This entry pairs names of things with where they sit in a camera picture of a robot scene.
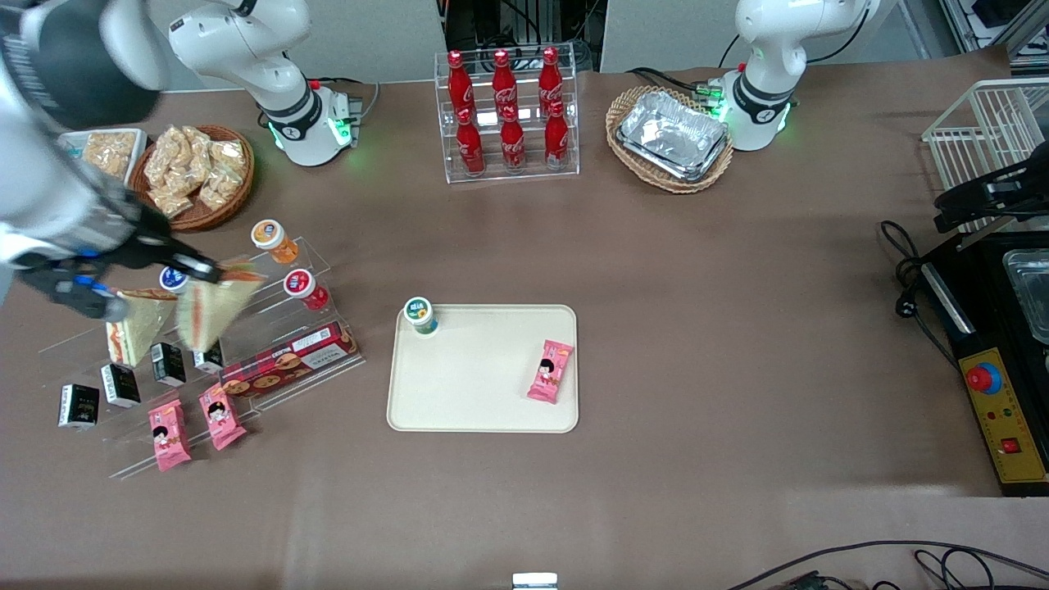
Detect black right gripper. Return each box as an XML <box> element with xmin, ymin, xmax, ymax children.
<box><xmin>98</xmin><ymin>193</ymin><xmax>224</xmax><ymax>285</ymax></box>

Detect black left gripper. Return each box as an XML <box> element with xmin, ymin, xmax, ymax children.
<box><xmin>934</xmin><ymin>156</ymin><xmax>1049</xmax><ymax>234</ymax></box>

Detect triangle sandwich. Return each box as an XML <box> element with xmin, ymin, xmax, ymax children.
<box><xmin>176</xmin><ymin>258</ymin><xmax>267</xmax><ymax>353</ymax></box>
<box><xmin>105</xmin><ymin>288</ymin><xmax>177</xmax><ymax>367</ymax></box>

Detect steel tray in machine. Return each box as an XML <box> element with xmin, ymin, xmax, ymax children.
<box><xmin>1001</xmin><ymin>248</ymin><xmax>1049</xmax><ymax>345</ymax></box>

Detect white rectangular plastic tray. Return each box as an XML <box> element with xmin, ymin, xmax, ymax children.
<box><xmin>57</xmin><ymin>129</ymin><xmax>148</xmax><ymax>185</ymax></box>

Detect aluminium foil tray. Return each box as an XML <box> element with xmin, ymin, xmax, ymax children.
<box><xmin>616</xmin><ymin>123</ymin><xmax>730</xmax><ymax>183</ymax></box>
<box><xmin>619</xmin><ymin>90</ymin><xmax>726</xmax><ymax>169</ymax></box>

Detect beige serving tray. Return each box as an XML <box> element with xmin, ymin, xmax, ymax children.
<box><xmin>386</xmin><ymin>304</ymin><xmax>580</xmax><ymax>433</ymax></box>

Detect tan wicker foil tray basket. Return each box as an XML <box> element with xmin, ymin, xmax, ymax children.
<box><xmin>605</xmin><ymin>85</ymin><xmax>734</xmax><ymax>194</ymax></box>

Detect clear pack of crackers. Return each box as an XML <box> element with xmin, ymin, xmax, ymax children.
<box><xmin>199</xmin><ymin>176</ymin><xmax>234</xmax><ymax>212</ymax></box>
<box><xmin>182</xmin><ymin>125</ymin><xmax>216</xmax><ymax>177</ymax></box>
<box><xmin>209</xmin><ymin>139</ymin><xmax>247</xmax><ymax>177</ymax></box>
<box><xmin>146</xmin><ymin>127</ymin><xmax>185</xmax><ymax>185</ymax></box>
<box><xmin>148</xmin><ymin>184</ymin><xmax>193</xmax><ymax>218</ymax></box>

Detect orange lid drink bottle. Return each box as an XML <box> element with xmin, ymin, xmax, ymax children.
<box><xmin>251</xmin><ymin>219</ymin><xmax>300</xmax><ymax>265</ymax></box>

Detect brown wicker snack basket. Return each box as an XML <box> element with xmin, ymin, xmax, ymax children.
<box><xmin>129</xmin><ymin>125</ymin><xmax>255</xmax><ymax>233</ymax></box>

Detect black sealing machine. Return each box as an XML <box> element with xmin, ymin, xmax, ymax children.
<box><xmin>918</xmin><ymin>229</ymin><xmax>1049</xmax><ymax>498</ymax></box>

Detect red lid drink bottle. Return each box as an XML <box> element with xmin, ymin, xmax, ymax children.
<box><xmin>283</xmin><ymin>268</ymin><xmax>330</xmax><ymax>312</ymax></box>

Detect clear acrylic stepped display stand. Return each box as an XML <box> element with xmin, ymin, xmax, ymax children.
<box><xmin>37</xmin><ymin>236</ymin><xmax>367</xmax><ymax>481</ymax></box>

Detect cracker pack with teal label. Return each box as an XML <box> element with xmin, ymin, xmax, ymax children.
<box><xmin>80</xmin><ymin>133</ymin><xmax>139</xmax><ymax>177</ymax></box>

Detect red plaid cookie box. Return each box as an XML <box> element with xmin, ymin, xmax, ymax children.
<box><xmin>220</xmin><ymin>320</ymin><xmax>361</xmax><ymax>400</ymax></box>

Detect pink cartoon snack packet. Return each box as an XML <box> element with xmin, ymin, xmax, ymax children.
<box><xmin>148</xmin><ymin>399</ymin><xmax>193</xmax><ymax>472</ymax></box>
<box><xmin>527</xmin><ymin>339</ymin><xmax>574</xmax><ymax>405</ymax></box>
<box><xmin>198</xmin><ymin>383</ymin><xmax>247</xmax><ymax>452</ymax></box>

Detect red emergency stop button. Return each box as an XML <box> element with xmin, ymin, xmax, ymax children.
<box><xmin>965</xmin><ymin>361</ymin><xmax>1002</xmax><ymax>396</ymax></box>

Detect yellow control panel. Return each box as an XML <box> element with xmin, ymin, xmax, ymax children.
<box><xmin>957</xmin><ymin>347</ymin><xmax>1049</xmax><ymax>486</ymax></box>

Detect red cola bottle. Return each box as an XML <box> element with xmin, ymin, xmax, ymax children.
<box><xmin>538</xmin><ymin>47</ymin><xmax>565</xmax><ymax>107</ymax></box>
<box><xmin>447</xmin><ymin>51</ymin><xmax>475</xmax><ymax>116</ymax></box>
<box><xmin>490</xmin><ymin>49</ymin><xmax>517</xmax><ymax>111</ymax></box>
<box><xmin>500</xmin><ymin>107</ymin><xmax>527</xmax><ymax>173</ymax></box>
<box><xmin>456</xmin><ymin>109</ymin><xmax>486</xmax><ymax>175</ymax></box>
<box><xmin>544</xmin><ymin>102</ymin><xmax>570</xmax><ymax>169</ymax></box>

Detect clear acrylic bottle rack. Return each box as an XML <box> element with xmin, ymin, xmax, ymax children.
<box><xmin>434</xmin><ymin>49</ymin><xmax>580</xmax><ymax>184</ymax></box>

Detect white wire basket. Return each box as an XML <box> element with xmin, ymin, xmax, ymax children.
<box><xmin>922</xmin><ymin>78</ymin><xmax>1049</xmax><ymax>234</ymax></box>

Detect black power cable with plug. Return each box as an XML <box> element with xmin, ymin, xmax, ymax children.
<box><xmin>879</xmin><ymin>220</ymin><xmax>964</xmax><ymax>370</ymax></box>

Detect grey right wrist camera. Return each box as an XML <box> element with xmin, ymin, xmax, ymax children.
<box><xmin>12</xmin><ymin>254</ymin><xmax>130</xmax><ymax>325</ymax></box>

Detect grey metal frame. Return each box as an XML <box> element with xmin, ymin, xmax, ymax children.
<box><xmin>942</xmin><ymin>0</ymin><xmax>1049</xmax><ymax>75</ymax></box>

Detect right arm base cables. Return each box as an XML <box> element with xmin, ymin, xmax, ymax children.
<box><xmin>310</xmin><ymin>76</ymin><xmax>382</xmax><ymax>124</ymax></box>

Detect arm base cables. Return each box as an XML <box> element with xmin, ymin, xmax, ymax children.
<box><xmin>310</xmin><ymin>76</ymin><xmax>382</xmax><ymax>124</ymax></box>
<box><xmin>627</xmin><ymin>66</ymin><xmax>726</xmax><ymax>107</ymax></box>

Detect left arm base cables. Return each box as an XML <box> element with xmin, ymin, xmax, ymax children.
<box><xmin>627</xmin><ymin>66</ymin><xmax>726</xmax><ymax>107</ymax></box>

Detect long black cable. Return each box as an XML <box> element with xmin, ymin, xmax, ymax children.
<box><xmin>725</xmin><ymin>539</ymin><xmax>1049</xmax><ymax>590</ymax></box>

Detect looped black cable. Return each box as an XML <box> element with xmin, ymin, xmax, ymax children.
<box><xmin>914</xmin><ymin>547</ymin><xmax>1049</xmax><ymax>590</ymax></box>

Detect dark equipment rack with cables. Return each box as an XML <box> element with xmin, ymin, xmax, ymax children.
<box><xmin>443</xmin><ymin>0</ymin><xmax>607</xmax><ymax>52</ymax></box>

